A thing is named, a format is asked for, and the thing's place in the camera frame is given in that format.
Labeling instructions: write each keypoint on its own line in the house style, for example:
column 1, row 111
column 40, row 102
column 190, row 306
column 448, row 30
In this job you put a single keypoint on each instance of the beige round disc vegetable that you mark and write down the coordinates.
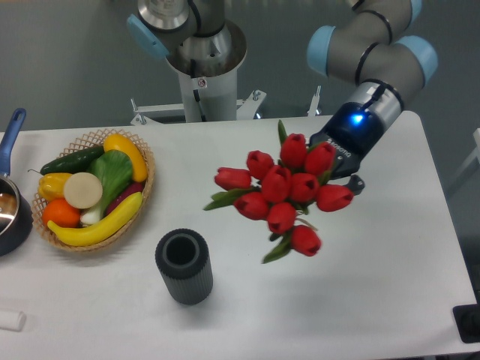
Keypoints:
column 83, row 190

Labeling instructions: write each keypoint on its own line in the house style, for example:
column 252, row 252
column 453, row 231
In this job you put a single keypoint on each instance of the black device at edge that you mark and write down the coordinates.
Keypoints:
column 467, row 321

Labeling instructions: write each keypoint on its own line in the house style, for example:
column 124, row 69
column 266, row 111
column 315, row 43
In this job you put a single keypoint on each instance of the dark grey ribbed vase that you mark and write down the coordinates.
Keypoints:
column 183, row 260

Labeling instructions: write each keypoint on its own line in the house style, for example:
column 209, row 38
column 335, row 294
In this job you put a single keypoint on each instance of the green bok choy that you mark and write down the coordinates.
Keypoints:
column 114, row 170

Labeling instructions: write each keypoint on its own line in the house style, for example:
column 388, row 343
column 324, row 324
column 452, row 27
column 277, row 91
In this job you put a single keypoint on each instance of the yellow banana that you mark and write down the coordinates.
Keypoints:
column 103, row 229

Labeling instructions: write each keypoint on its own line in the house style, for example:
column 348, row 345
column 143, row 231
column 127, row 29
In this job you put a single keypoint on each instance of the red tulip bouquet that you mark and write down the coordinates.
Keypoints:
column 280, row 192

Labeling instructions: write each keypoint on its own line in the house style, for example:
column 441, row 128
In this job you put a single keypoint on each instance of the purple eggplant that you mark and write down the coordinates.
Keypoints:
column 130, row 189

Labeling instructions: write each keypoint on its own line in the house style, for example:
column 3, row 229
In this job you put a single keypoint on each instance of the white metal mounting frame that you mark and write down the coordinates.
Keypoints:
column 257, row 106

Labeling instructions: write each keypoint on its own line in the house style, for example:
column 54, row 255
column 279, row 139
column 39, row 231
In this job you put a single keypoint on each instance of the white furniture piece right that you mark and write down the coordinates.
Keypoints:
column 465, row 171

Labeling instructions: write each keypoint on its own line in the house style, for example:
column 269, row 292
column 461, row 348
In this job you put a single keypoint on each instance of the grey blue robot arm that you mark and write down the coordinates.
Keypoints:
column 387, row 67

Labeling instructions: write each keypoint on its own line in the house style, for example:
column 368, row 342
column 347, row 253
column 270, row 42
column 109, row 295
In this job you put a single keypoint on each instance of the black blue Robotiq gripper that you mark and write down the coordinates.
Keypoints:
column 352, row 131

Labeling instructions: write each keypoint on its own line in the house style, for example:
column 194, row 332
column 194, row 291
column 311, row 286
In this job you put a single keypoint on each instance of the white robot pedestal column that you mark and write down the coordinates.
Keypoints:
column 207, row 73

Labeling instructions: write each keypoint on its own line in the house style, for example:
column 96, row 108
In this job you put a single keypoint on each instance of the yellow squash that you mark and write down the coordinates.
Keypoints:
column 121, row 143

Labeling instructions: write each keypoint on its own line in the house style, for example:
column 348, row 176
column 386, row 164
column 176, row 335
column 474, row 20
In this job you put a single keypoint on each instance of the dark saucepan blue handle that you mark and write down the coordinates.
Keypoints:
column 16, row 215

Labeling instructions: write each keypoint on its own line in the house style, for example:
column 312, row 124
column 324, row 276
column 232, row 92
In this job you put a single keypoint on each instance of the white cylinder object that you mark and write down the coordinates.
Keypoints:
column 12, row 320

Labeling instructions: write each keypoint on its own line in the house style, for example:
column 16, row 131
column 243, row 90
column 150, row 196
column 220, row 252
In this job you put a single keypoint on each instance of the yellow bell pepper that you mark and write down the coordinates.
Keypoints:
column 51, row 186

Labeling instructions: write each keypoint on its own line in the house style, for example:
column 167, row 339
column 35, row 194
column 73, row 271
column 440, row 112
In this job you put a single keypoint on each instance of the green cucumber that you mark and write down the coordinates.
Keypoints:
column 75, row 162

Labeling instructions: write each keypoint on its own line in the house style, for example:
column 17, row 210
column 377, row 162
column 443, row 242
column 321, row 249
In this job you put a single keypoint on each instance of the orange fruit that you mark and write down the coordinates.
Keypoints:
column 61, row 213

